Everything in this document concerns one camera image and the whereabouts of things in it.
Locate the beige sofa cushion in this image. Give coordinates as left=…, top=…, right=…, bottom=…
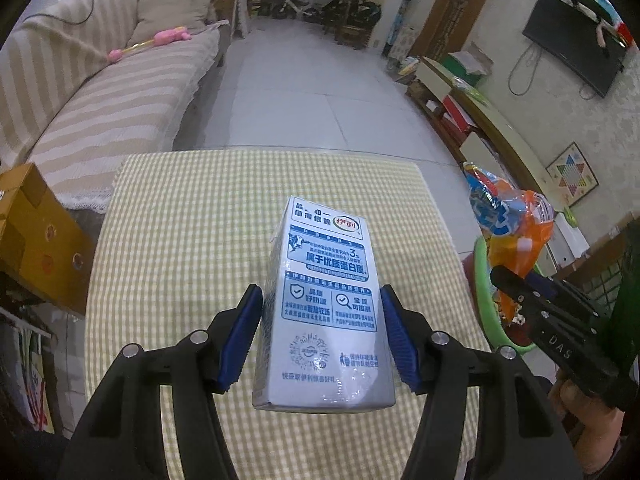
left=128, top=0, right=214, bottom=46

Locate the pink toy wand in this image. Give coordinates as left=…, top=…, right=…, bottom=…
left=107, top=27, right=192, bottom=63

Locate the orange cardboard box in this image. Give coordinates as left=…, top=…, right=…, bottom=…
left=1, top=162, right=96, bottom=315

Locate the green rimmed red trash bin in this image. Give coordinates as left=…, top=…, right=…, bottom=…
left=462, top=236, right=536, bottom=356

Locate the white bicycle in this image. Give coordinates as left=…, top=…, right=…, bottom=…
left=258, top=0, right=321, bottom=23

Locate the white blue milk carton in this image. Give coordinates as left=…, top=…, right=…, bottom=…
left=253, top=196, right=396, bottom=413

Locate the orange plastic bag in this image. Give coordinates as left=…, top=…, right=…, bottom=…
left=463, top=162, right=555, bottom=327

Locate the black cable on sofa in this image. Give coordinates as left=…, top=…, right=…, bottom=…
left=22, top=0, right=97, bottom=26

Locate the black wall television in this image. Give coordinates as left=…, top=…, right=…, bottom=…
left=523, top=0, right=627, bottom=98

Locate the right hand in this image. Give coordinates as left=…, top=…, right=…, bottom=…
left=548, top=373, right=625, bottom=474

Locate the white box by cabinet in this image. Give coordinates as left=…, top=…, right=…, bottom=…
left=547, top=212, right=589, bottom=269

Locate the green box with papers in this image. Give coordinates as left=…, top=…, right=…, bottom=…
left=442, top=42, right=494, bottom=87

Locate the long low TV cabinet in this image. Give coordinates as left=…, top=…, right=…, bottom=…
left=406, top=55, right=561, bottom=212

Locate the chinese checkers board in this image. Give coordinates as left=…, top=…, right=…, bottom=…
left=547, top=142, right=599, bottom=207

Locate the beige striped sofa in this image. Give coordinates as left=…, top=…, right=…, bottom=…
left=1, top=0, right=230, bottom=212

